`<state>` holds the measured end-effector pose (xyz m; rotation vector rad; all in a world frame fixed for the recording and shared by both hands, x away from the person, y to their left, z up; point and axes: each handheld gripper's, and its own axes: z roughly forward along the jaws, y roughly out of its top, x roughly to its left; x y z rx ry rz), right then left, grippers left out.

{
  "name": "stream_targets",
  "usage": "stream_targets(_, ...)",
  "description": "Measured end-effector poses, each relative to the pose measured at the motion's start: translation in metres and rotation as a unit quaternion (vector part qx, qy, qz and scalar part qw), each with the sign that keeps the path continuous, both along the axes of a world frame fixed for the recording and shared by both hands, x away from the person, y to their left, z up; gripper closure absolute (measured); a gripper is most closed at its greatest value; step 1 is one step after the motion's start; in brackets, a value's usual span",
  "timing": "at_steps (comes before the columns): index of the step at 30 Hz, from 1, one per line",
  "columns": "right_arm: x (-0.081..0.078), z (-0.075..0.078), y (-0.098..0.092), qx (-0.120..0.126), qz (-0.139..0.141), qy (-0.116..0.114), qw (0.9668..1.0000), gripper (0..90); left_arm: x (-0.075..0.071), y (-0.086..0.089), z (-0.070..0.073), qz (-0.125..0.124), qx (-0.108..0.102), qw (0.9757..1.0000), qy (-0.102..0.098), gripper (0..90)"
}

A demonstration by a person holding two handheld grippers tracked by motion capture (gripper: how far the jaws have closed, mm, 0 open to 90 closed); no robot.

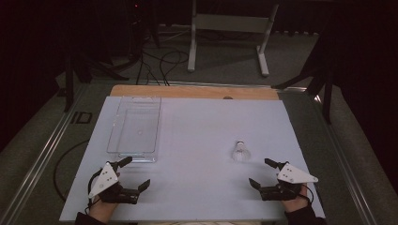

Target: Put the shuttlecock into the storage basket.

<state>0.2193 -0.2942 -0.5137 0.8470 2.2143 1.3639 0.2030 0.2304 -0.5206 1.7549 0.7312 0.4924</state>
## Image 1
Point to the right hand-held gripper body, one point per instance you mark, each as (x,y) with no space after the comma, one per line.
(294,176)

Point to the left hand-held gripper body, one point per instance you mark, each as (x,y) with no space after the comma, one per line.
(106,179)

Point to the clear plastic container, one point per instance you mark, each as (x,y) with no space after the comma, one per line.
(134,131)

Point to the person's right hand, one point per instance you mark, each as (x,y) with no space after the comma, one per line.
(295,204)

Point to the person's left hand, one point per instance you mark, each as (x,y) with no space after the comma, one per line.
(100,210)

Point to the white table board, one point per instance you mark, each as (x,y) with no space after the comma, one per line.
(200,156)

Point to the black tripod stand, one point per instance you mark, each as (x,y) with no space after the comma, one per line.
(69,78)
(325,84)

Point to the white metal stand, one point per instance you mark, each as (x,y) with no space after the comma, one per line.
(231,23)

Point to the aluminium floor rail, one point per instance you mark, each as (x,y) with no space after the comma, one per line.
(344,162)
(40,156)

